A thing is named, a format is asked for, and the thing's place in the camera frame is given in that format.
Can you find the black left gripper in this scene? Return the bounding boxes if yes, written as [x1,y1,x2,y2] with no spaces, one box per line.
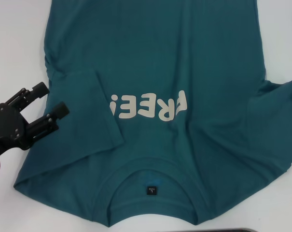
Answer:
[0,81,70,158]

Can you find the teal blue printed t-shirt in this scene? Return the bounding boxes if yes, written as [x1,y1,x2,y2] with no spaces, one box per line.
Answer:
[12,0,292,215]

